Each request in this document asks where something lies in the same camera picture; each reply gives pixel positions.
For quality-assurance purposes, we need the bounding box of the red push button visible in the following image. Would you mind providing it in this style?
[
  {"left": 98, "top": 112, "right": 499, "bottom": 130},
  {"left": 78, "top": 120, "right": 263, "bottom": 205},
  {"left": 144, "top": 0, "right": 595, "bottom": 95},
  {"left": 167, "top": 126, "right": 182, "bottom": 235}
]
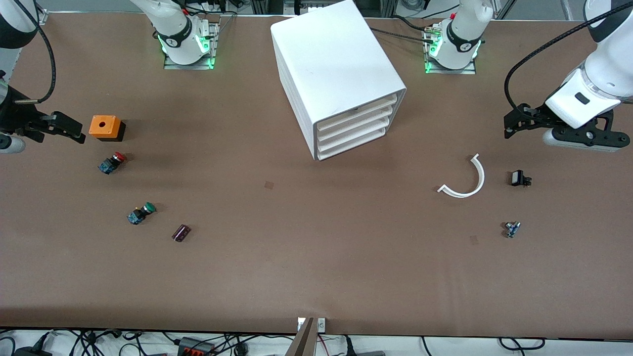
[{"left": 97, "top": 152, "right": 127, "bottom": 175}]

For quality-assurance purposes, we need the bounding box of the green push button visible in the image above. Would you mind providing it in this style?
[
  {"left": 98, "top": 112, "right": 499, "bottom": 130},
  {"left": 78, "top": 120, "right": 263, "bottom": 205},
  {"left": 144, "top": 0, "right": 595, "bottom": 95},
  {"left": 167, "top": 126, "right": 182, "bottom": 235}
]
[{"left": 127, "top": 202, "right": 157, "bottom": 226}]

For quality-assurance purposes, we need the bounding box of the white drawer cabinet housing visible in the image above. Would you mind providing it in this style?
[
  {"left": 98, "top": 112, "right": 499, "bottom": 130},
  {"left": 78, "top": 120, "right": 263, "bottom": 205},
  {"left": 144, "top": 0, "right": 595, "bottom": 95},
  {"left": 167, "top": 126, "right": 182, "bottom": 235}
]
[{"left": 271, "top": 0, "right": 407, "bottom": 162}]

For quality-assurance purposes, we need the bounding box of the white curved plastic clip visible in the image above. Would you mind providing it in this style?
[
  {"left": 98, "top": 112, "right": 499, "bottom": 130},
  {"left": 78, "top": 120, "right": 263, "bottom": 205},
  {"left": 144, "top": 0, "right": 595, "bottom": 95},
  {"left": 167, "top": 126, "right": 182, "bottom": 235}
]
[{"left": 438, "top": 153, "right": 486, "bottom": 199}]

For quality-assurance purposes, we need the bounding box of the black orange power strip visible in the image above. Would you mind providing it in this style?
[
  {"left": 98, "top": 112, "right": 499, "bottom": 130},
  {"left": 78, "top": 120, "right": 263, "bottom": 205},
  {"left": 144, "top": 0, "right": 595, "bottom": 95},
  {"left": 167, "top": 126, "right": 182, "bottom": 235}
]
[{"left": 177, "top": 337, "right": 216, "bottom": 356}]

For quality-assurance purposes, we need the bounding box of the orange button enclosure box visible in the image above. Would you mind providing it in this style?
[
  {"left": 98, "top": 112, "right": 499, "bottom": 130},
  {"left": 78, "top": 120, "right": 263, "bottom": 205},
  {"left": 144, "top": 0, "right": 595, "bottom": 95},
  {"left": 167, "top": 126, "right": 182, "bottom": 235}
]
[{"left": 89, "top": 115, "right": 126, "bottom": 142}]

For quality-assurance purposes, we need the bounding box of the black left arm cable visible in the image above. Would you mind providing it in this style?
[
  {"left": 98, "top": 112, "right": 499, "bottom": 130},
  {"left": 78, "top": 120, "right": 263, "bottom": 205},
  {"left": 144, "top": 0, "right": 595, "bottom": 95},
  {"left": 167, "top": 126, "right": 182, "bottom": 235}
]
[{"left": 504, "top": 4, "right": 633, "bottom": 119}]

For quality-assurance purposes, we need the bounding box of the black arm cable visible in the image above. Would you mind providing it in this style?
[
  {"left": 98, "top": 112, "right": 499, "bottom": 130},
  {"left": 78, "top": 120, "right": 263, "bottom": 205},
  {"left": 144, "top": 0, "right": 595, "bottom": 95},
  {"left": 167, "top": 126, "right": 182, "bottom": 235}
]
[
  {"left": 504, "top": 4, "right": 633, "bottom": 119},
  {"left": 14, "top": 0, "right": 56, "bottom": 104}
]

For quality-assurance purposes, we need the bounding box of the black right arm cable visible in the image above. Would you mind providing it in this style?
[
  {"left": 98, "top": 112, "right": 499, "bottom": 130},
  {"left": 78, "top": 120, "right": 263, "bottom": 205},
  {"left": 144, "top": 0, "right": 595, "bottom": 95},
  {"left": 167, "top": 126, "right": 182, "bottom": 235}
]
[{"left": 14, "top": 0, "right": 56, "bottom": 104}]

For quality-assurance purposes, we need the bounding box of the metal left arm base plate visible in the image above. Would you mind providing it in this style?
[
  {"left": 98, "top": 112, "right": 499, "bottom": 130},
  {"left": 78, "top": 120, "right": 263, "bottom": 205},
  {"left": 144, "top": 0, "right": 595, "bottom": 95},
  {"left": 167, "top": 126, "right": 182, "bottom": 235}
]
[{"left": 424, "top": 27, "right": 477, "bottom": 75}]

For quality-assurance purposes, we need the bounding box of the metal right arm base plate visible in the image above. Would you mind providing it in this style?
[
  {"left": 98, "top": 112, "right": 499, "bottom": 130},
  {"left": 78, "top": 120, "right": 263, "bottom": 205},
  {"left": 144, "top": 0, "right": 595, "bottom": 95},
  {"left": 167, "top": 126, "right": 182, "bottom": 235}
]
[{"left": 163, "top": 20, "right": 220, "bottom": 70}]

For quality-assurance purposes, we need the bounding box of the black braided cable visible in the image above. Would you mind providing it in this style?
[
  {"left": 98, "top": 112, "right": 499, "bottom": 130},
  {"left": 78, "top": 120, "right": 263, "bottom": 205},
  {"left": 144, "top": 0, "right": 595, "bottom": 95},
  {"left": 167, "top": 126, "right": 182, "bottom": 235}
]
[{"left": 371, "top": 27, "right": 437, "bottom": 44}]

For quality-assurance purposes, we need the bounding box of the thin black cable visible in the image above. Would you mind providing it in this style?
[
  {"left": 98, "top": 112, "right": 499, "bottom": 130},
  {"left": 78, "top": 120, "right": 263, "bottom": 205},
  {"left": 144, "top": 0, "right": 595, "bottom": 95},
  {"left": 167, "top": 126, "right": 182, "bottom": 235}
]
[{"left": 391, "top": 15, "right": 431, "bottom": 33}]

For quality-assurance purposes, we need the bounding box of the black looped floor cable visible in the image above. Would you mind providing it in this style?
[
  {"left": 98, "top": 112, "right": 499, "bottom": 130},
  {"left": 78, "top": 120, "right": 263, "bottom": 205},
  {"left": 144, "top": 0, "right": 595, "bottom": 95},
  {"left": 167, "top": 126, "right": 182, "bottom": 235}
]
[{"left": 497, "top": 337, "right": 545, "bottom": 351}]

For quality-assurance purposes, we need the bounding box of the brown camera pole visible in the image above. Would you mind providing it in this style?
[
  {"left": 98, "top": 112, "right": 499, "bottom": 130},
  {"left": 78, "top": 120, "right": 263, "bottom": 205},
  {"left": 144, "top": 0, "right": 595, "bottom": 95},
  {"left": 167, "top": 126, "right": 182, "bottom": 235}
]
[{"left": 285, "top": 317, "right": 317, "bottom": 356}]

